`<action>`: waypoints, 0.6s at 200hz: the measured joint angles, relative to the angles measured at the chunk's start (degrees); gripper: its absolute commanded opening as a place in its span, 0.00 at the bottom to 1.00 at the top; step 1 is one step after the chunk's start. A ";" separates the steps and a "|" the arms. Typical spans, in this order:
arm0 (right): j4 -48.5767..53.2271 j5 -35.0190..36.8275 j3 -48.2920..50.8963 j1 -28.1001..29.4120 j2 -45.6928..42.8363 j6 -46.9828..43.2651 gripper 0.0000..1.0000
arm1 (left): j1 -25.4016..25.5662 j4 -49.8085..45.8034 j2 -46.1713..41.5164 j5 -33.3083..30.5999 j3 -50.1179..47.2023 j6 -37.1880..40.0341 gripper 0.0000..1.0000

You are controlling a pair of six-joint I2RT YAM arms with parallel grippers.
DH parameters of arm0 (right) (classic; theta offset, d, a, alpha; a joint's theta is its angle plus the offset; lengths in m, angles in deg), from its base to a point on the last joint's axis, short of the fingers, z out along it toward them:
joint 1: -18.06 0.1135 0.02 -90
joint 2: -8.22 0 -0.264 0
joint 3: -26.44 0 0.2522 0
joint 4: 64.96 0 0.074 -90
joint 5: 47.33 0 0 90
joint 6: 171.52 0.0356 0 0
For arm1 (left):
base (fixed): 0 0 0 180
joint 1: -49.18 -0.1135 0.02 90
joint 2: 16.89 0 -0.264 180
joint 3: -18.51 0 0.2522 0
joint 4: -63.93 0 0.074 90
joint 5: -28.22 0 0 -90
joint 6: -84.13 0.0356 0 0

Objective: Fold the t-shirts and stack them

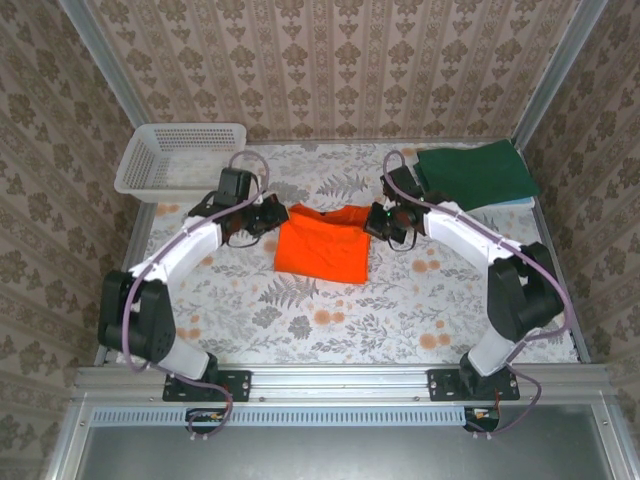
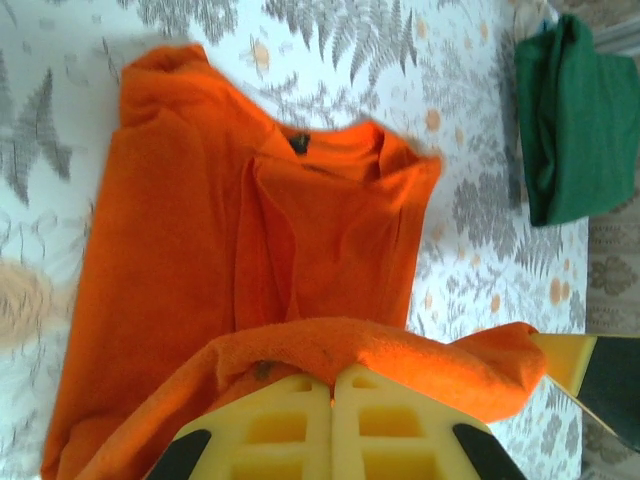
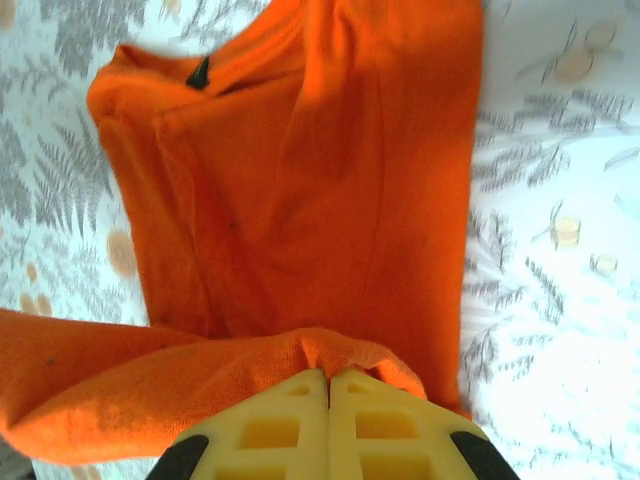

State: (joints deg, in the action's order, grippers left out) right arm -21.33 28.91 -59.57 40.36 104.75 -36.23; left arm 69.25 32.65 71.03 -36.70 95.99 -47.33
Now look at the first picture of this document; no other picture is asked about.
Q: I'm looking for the orange t-shirt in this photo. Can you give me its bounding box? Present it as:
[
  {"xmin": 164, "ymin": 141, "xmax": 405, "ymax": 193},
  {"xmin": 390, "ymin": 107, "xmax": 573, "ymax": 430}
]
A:
[{"xmin": 273, "ymin": 202, "xmax": 374, "ymax": 285}]

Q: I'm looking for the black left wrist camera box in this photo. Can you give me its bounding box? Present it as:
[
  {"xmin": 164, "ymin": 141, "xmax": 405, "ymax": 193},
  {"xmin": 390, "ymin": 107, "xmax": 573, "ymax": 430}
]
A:
[{"xmin": 214, "ymin": 168, "xmax": 254, "ymax": 206}]

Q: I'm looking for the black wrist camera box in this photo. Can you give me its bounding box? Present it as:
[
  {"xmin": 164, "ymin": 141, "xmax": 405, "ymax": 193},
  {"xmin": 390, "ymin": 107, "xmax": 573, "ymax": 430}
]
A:
[
  {"xmin": 214, "ymin": 168, "xmax": 254, "ymax": 206},
  {"xmin": 381, "ymin": 166, "xmax": 424, "ymax": 201}
]

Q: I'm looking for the slotted grey cable duct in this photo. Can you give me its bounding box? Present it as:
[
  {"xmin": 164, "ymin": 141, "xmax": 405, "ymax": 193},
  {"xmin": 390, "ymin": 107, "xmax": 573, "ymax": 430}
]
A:
[{"xmin": 92, "ymin": 405, "xmax": 469, "ymax": 428}]

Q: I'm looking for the aluminium frame post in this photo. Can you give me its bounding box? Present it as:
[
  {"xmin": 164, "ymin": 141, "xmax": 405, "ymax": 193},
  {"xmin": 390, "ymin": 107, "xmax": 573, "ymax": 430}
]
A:
[
  {"xmin": 512, "ymin": 0, "xmax": 609, "ymax": 149},
  {"xmin": 58, "ymin": 0, "xmax": 151, "ymax": 144}
]

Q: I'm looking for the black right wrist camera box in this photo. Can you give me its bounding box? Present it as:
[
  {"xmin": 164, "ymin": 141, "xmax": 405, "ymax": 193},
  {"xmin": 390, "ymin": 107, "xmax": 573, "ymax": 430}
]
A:
[{"xmin": 381, "ymin": 166, "xmax": 424, "ymax": 201}]

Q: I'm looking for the folded dark green t-shirt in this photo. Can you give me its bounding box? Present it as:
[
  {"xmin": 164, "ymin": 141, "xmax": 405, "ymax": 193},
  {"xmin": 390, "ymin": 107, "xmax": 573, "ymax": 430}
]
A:
[{"xmin": 412, "ymin": 138, "xmax": 542, "ymax": 214}]

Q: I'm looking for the black cable outlet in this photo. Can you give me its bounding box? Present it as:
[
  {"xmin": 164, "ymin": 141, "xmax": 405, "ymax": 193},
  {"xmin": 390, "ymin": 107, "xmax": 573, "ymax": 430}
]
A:
[
  {"xmin": 185, "ymin": 407, "xmax": 229, "ymax": 435},
  {"xmin": 463, "ymin": 405, "xmax": 501, "ymax": 432}
]

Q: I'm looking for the white plastic mesh basket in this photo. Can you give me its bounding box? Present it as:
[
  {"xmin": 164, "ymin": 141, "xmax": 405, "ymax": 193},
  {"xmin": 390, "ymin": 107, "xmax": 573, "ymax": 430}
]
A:
[{"xmin": 113, "ymin": 122, "xmax": 249, "ymax": 204}]

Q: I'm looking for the folded light blue t-shirt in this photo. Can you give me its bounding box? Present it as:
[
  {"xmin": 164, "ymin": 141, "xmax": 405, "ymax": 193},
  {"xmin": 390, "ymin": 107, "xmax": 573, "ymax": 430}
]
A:
[{"xmin": 492, "ymin": 195, "xmax": 535, "ymax": 211}]

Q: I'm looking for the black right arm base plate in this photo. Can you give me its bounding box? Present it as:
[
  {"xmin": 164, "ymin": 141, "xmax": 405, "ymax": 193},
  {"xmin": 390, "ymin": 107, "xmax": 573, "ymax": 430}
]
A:
[{"xmin": 427, "ymin": 349, "xmax": 521, "ymax": 403}]

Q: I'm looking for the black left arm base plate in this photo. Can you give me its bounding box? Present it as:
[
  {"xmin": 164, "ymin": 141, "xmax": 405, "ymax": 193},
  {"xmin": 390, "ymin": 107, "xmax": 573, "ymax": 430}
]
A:
[{"xmin": 162, "ymin": 352, "xmax": 252, "ymax": 403}]

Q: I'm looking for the grey metal panel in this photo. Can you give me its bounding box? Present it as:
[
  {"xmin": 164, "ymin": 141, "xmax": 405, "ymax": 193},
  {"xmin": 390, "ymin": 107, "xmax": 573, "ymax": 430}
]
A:
[{"xmin": 74, "ymin": 404, "xmax": 619, "ymax": 480}]

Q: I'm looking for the aluminium mounting rail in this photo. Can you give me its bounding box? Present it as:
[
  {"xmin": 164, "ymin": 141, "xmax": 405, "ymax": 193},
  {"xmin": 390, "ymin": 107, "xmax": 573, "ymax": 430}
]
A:
[{"xmin": 74, "ymin": 363, "xmax": 612, "ymax": 406}]

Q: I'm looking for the aluminium table side rail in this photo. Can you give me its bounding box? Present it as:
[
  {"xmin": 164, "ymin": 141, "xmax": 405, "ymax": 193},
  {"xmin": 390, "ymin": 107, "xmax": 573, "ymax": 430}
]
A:
[
  {"xmin": 530, "ymin": 199, "xmax": 592, "ymax": 364},
  {"xmin": 93, "ymin": 199, "xmax": 157, "ymax": 366}
]

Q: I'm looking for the floral print tablecloth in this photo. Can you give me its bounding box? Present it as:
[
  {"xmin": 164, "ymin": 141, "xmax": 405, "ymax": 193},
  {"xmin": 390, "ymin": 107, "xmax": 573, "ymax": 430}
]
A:
[{"xmin": 115, "ymin": 141, "xmax": 581, "ymax": 366}]

